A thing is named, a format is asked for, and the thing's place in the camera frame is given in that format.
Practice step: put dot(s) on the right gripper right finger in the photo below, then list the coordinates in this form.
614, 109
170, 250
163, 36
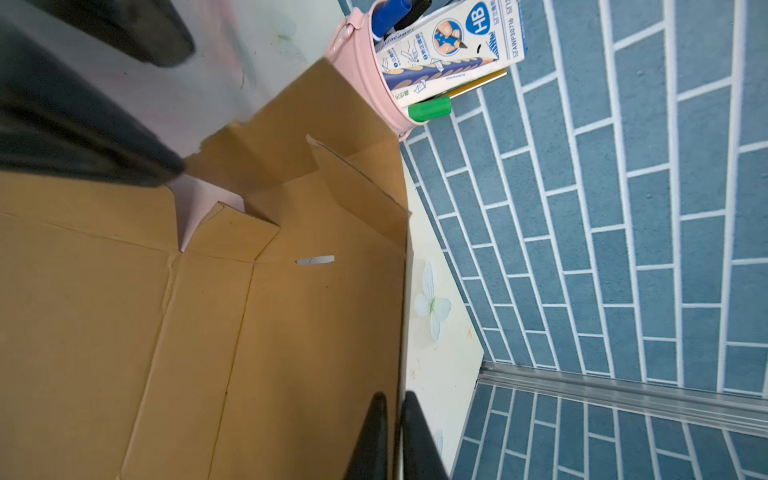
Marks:
420, 457

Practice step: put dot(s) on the floral table mat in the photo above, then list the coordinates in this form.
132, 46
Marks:
246, 53

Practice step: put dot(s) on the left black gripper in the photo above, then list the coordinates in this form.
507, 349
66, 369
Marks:
54, 123

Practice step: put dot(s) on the green marker pen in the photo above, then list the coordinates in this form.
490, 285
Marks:
425, 111

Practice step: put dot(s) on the pink pen holder cup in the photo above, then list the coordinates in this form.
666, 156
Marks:
351, 52

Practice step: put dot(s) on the brown cardboard paper box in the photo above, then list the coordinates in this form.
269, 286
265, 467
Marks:
254, 351

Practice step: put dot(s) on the blue marker pen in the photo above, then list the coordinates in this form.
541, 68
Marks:
386, 15

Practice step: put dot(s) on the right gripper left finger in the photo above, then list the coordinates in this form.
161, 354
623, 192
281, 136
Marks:
369, 458

